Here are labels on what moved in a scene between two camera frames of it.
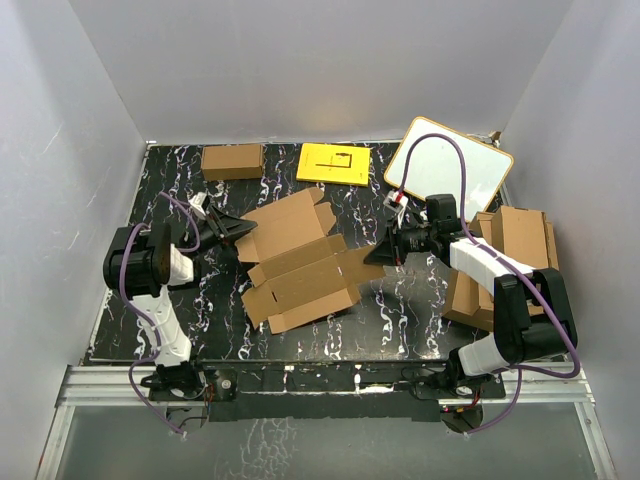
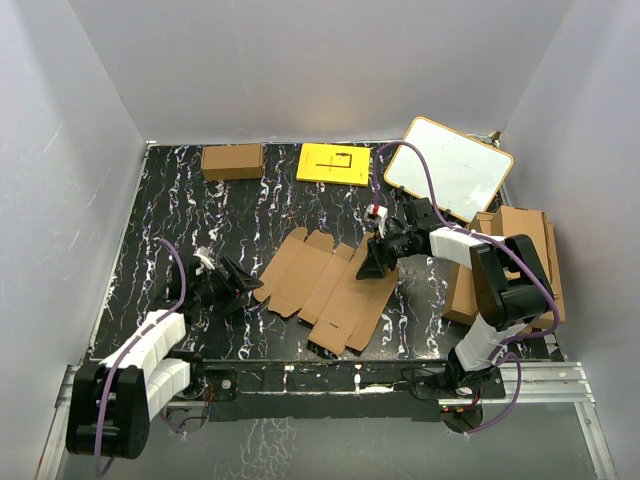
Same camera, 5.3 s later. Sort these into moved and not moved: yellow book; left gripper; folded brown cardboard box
Moved: left gripper
Not moved: yellow book; folded brown cardboard box
